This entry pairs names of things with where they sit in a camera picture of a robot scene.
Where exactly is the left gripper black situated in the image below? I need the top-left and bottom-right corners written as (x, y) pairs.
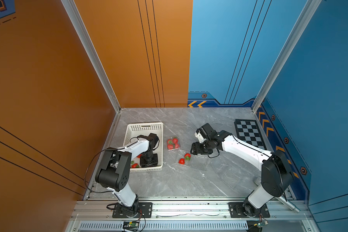
top-left (141, 152), bottom-right (159, 168)

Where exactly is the clear plastic clamshell container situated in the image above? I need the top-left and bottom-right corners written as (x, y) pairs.
top-left (166, 136), bottom-right (181, 151)
top-left (177, 150), bottom-right (209, 171)

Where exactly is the white perforated plastic basket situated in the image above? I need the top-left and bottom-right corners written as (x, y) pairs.
top-left (123, 122), bottom-right (164, 173)

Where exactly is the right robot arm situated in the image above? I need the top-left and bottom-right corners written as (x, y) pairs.
top-left (190, 123), bottom-right (295, 218)

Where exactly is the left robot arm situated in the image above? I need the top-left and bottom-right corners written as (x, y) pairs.
top-left (95, 133), bottom-right (160, 218)

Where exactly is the black white chessboard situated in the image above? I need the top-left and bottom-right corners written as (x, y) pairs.
top-left (234, 119), bottom-right (267, 150)

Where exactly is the green circuit board left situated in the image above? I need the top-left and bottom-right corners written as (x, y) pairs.
top-left (122, 221), bottom-right (140, 232)

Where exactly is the green circuit board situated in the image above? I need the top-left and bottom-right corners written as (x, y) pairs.
top-left (122, 221), bottom-right (140, 232)
top-left (246, 220), bottom-right (269, 232)

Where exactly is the green circuit board right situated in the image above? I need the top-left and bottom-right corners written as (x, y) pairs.
top-left (246, 220), bottom-right (269, 232)

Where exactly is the silver microphone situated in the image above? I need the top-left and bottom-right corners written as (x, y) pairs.
top-left (276, 196), bottom-right (300, 213)

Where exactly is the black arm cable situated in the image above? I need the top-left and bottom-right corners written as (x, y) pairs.
top-left (84, 136), bottom-right (140, 194)

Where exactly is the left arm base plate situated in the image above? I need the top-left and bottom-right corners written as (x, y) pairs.
top-left (112, 202), bottom-right (153, 218)

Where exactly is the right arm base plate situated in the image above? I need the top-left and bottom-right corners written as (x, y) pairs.
top-left (228, 202), bottom-right (270, 218)

